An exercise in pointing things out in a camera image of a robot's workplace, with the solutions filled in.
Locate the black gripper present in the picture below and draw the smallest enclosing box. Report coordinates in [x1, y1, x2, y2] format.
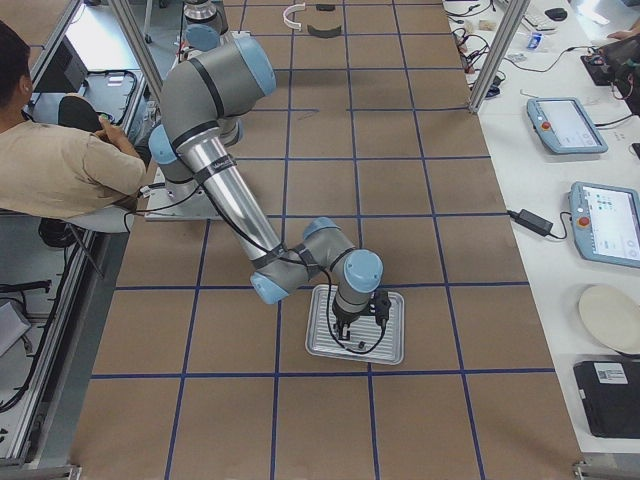
[332, 300, 360, 341]

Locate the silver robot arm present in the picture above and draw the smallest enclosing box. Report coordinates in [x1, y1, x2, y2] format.
[150, 35, 390, 344]
[183, 0, 228, 51]

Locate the ribbed silver metal tray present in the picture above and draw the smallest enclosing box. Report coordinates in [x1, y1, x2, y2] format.
[305, 284, 405, 365]

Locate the black power adapter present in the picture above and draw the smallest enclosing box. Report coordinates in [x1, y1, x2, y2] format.
[507, 209, 553, 237]

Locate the white round stool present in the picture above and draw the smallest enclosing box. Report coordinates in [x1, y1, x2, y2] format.
[66, 205, 134, 234]

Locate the beige round plate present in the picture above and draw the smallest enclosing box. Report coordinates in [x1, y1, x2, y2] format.
[578, 285, 639, 355]

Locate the black box with label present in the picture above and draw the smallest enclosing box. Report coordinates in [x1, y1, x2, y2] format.
[573, 361, 639, 439]

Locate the lower blue teach pendant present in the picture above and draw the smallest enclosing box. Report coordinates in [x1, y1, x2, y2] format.
[568, 182, 639, 268]

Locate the blue teach pendant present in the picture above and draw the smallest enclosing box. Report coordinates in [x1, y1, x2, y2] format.
[526, 97, 608, 155]
[568, 182, 639, 268]

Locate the olive brake shoe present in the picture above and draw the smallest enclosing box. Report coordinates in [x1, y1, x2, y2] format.
[307, 24, 342, 39]

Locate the upper blue teach pendant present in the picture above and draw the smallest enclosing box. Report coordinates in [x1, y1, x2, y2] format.
[526, 97, 608, 155]

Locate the white curved plastic part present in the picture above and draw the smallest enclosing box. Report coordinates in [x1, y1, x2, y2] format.
[282, 2, 306, 32]

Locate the person in beige shirt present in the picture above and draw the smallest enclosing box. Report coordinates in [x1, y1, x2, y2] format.
[1, 25, 150, 219]

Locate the black computer mouse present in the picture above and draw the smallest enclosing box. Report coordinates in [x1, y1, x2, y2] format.
[544, 7, 568, 22]

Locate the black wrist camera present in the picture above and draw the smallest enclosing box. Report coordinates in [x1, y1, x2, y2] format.
[371, 290, 391, 330]

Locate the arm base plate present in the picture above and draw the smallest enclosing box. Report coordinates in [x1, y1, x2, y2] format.
[143, 168, 221, 221]
[220, 30, 251, 43]

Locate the aluminium frame post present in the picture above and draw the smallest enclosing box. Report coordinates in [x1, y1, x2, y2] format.
[468, 0, 530, 114]

